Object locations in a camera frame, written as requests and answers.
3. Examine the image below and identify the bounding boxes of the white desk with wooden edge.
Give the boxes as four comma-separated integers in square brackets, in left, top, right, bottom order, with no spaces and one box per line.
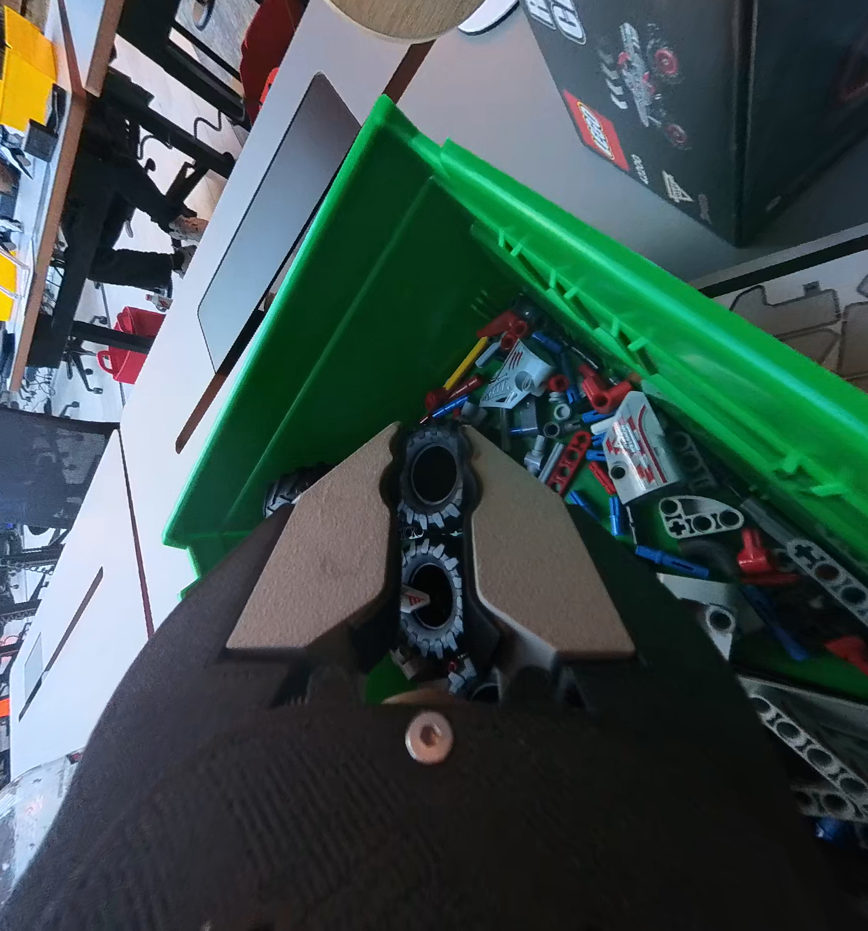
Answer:
[8,0,126,394]

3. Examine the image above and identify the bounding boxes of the black mesh office chair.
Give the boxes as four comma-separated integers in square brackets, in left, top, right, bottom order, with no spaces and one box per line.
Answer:
[0,403,118,528]

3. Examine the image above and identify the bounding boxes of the grey sticker sheet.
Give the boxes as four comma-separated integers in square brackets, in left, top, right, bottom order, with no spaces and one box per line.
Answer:
[696,240,868,408]

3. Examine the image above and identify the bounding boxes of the orange plastic crate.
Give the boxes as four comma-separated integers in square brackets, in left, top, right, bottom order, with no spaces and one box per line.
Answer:
[240,0,310,123]

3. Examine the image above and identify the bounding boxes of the black lego tire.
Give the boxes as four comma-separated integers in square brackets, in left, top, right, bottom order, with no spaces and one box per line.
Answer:
[263,465,327,519]
[396,537,470,657]
[447,655,506,705]
[398,425,476,535]

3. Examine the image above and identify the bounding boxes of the black lego set box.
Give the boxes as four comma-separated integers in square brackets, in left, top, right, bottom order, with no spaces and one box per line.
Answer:
[525,0,868,248]

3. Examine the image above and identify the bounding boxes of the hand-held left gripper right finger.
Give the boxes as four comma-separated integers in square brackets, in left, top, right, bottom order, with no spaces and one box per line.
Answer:
[463,425,635,688]

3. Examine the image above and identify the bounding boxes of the pile of lego pieces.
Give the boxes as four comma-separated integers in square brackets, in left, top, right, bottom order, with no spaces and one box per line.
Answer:
[390,298,868,855]

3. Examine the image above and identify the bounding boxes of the clear plastic water bottle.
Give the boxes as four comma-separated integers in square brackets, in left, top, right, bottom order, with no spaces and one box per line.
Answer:
[0,749,86,931]

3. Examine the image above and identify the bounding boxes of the silver laptop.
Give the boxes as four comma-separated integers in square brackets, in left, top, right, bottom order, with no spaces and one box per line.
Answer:
[197,71,362,372]

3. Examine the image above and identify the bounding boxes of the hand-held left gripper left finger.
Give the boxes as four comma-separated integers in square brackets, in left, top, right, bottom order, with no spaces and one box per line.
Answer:
[226,423,400,652]

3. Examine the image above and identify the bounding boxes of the green plastic storage bin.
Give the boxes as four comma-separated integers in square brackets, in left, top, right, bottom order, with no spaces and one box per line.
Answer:
[163,95,868,714]

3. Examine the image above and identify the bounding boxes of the red plastic crate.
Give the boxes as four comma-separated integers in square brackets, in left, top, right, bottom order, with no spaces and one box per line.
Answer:
[99,305,166,385]

